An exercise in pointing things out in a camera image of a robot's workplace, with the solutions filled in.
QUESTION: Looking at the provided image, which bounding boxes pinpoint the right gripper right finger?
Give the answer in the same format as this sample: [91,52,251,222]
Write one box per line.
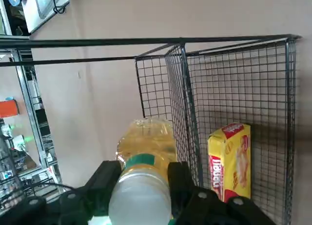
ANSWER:
[168,161,276,225]

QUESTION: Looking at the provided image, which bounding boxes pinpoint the yellow drink bottle white cap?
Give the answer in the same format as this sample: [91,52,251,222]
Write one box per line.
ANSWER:
[108,119,178,225]

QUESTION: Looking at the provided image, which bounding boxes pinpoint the yellow red biscuit box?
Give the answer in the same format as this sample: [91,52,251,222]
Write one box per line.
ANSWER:
[207,122,252,203]

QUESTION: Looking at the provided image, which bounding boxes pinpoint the aluminium frame post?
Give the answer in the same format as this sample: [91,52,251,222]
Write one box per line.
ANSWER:
[14,48,63,184]

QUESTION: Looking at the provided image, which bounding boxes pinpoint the white framed panel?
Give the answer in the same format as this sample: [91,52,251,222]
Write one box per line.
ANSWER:
[21,0,73,35]

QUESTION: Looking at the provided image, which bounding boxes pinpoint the black wire shelf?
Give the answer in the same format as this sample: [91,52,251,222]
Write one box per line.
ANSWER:
[0,34,303,225]

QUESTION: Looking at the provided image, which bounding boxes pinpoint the orange box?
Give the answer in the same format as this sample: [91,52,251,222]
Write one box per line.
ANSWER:
[0,100,20,118]

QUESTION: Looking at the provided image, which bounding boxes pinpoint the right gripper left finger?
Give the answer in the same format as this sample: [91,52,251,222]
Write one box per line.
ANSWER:
[0,160,122,225]

